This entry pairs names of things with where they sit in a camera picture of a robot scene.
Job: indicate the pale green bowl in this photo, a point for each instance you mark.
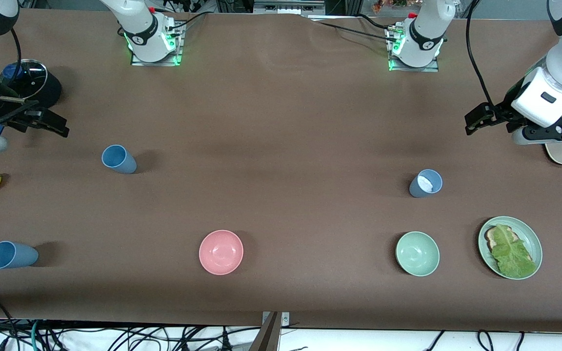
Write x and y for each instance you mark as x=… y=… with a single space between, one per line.
x=417 y=254

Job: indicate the grey metal equipment box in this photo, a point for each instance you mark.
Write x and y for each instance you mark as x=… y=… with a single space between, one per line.
x=286 y=7

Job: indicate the green lettuce leaf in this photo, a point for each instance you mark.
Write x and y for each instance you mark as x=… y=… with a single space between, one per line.
x=510 y=253

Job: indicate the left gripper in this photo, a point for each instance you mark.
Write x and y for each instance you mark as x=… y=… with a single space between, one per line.
x=508 y=108

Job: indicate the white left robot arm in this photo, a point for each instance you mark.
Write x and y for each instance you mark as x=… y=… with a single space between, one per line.
x=425 y=34

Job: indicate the orange and green decoration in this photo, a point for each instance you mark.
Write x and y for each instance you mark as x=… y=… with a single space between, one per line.
x=388 y=5

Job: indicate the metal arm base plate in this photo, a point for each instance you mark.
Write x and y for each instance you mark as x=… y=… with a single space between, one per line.
x=415 y=69
x=179 y=44

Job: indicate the brown wooden post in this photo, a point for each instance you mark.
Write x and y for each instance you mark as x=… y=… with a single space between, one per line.
x=267 y=339

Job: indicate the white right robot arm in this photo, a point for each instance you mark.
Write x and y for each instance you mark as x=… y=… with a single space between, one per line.
x=139 y=29

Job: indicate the glass lid with blue knob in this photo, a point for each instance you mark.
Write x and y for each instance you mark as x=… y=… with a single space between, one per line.
x=30 y=78

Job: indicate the brown table cover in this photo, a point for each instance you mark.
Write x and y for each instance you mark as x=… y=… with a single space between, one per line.
x=281 y=122

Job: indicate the toasted bread slice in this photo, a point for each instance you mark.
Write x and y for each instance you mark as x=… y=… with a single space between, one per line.
x=491 y=239

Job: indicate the pale green plate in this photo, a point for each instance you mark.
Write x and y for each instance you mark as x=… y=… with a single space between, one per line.
x=531 y=239

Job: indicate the pink bowl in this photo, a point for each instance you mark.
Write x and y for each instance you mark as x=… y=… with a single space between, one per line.
x=221 y=252

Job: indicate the blue cup with white inside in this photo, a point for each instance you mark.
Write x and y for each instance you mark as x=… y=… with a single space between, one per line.
x=416 y=189

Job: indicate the small metal table bracket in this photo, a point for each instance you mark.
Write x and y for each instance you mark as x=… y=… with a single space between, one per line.
x=286 y=319

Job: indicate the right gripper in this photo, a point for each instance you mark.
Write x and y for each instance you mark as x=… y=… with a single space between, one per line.
x=9 y=116

